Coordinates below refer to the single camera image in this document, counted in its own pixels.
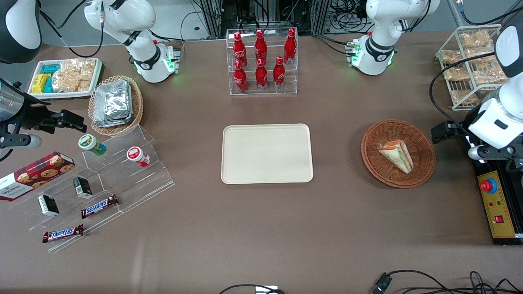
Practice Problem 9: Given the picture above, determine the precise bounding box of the brown round wicker basket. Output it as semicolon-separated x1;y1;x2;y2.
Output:
361;119;436;189

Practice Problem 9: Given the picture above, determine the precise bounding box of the yellow snack packet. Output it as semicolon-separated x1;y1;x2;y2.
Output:
31;73;52;94

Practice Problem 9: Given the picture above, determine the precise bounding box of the red lidded cup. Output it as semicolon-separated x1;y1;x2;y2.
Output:
126;146;151;167

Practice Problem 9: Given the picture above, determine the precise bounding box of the aluminium frame post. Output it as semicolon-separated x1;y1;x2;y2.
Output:
447;0;466;27

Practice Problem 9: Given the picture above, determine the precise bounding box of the brown chocolate bar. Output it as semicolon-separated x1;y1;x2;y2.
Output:
80;194;119;219
42;224;85;244

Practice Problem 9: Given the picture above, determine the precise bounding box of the black cable with connector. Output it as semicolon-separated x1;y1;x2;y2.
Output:
371;269;523;294

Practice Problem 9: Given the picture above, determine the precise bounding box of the small black box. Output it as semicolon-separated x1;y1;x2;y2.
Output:
73;176;94;199
37;194;60;217

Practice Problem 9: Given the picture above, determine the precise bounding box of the green lidded cup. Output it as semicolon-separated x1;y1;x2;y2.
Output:
78;134;107;156

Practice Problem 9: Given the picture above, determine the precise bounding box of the black cable tangle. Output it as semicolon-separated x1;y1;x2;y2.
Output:
328;0;370;34

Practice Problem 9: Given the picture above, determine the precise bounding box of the clear bag of rice crackers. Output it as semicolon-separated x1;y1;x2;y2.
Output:
52;58;97;93

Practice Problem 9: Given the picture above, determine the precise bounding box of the clear acrylic bottle rack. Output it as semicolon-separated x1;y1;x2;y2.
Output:
226;28;299;96

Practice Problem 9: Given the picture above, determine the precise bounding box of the red tartan cookie box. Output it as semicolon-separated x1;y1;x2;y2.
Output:
0;151;76;202

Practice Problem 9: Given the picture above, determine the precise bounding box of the black looped cable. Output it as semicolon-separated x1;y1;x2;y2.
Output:
219;284;285;294

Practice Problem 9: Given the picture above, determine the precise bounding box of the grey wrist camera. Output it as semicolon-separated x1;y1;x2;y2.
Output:
0;134;42;150
467;145;523;161

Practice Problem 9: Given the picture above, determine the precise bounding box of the silver foil packet stack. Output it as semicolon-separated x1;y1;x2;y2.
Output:
92;79;134;129

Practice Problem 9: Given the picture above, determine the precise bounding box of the beige plastic tray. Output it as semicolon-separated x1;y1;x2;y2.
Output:
221;124;314;185

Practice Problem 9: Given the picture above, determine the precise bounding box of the red cola bottle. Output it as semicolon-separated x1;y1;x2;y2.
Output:
232;32;248;68
273;56;286;90
255;58;269;91
233;61;248;93
284;28;297;66
254;29;268;66

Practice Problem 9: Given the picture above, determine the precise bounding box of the black machine housing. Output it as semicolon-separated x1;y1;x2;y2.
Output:
466;135;523;245

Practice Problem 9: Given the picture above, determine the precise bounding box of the white wire rack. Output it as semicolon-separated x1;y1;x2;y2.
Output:
435;24;505;111

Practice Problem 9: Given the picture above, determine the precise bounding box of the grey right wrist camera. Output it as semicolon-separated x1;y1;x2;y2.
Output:
0;134;42;150

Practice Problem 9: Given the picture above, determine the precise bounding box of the clear bag of snacks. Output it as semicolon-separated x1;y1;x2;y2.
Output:
460;31;493;49
443;67;470;82
450;89;479;105
466;48;497;63
440;50;465;65
473;61;508;86

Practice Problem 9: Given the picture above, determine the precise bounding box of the white rectangular snack tray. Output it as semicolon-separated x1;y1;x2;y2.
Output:
27;58;103;100

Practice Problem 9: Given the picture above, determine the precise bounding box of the yellow control panel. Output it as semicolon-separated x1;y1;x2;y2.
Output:
477;170;518;239

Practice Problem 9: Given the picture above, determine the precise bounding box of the triangular sandwich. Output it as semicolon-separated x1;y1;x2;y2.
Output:
377;140;414;174

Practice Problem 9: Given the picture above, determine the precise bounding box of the light oval wicker basket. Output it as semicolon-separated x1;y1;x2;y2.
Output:
88;75;144;137

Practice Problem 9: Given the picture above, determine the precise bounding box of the clear acrylic stepped stand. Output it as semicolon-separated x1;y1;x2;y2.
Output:
8;125;176;253

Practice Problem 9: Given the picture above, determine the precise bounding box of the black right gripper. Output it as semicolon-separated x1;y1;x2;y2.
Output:
16;102;87;135

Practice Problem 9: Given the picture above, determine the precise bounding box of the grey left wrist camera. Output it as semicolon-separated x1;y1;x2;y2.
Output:
467;145;523;161

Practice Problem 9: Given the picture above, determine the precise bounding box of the aluminium frame rack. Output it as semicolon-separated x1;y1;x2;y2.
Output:
200;0;327;37

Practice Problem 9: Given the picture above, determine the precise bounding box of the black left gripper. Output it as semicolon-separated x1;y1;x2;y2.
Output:
431;111;478;145

